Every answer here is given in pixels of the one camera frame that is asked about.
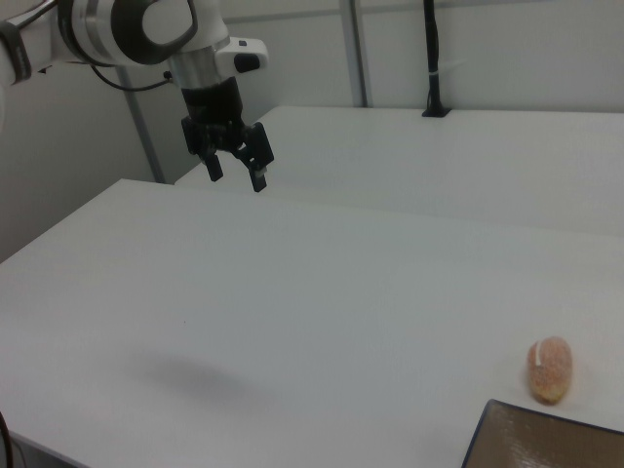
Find grey wide partition post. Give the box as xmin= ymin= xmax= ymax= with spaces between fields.
xmin=339 ymin=0 xmax=373 ymax=109

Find black pole stand white tie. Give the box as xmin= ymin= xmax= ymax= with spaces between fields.
xmin=420 ymin=0 xmax=452 ymax=120

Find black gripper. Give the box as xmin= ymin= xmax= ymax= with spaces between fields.
xmin=179 ymin=76 xmax=276 ymax=194

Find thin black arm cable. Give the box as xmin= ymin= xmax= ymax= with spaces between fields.
xmin=89 ymin=63 xmax=175 ymax=94

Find orange round object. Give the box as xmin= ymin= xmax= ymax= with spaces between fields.
xmin=525 ymin=334 xmax=573 ymax=406

